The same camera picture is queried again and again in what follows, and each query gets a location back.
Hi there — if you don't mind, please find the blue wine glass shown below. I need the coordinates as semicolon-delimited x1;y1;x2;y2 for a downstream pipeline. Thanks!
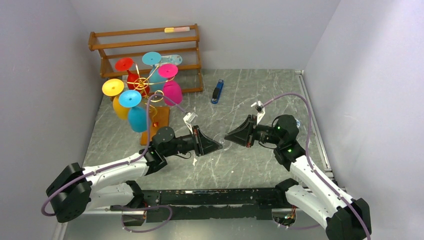
118;90;149;133
142;51;168;93

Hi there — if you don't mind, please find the clear wine glass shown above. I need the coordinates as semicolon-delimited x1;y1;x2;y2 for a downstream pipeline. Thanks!
213;133;232;151

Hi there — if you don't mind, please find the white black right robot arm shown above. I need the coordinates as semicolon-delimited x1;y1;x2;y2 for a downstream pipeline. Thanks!
224;114;372;240

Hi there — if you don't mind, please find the gold wire glass rack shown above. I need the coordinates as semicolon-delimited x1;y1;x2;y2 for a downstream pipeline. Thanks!
130;64;176;146

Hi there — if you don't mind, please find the pink wine glass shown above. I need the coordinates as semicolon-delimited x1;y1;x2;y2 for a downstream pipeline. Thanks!
157;63;183;106

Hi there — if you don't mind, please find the blue wine glass front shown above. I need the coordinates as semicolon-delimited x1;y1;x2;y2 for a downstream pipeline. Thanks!
118;90;149;133

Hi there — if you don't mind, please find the blue wine glass rear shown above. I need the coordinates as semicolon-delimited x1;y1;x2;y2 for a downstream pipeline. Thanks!
142;51;168;93

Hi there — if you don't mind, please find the toothbrush package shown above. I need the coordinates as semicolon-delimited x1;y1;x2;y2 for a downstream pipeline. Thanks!
160;54;183;66

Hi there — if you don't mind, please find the wooden shelf rack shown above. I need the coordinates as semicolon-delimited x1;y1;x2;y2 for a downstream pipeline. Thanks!
88;24;204;93

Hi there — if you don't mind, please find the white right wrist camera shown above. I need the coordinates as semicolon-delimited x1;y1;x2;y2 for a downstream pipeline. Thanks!
251;100;266;124

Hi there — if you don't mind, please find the yellow wine glass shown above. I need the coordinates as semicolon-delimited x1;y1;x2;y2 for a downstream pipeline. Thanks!
102;78;130;120

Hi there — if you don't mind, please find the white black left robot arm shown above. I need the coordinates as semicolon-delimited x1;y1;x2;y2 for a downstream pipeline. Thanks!
46;125;223;223

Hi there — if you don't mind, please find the yellow pink eraser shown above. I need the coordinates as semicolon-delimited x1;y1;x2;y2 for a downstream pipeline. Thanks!
164;26;191;34

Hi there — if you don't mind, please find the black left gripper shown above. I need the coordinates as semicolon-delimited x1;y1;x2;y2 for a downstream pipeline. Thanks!
163;126;222;158

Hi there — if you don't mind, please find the blue stapler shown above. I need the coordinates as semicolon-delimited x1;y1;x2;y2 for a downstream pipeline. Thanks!
211;79;224;104

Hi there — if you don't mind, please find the red wine glass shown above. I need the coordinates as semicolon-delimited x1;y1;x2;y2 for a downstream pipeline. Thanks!
115;57;150;96

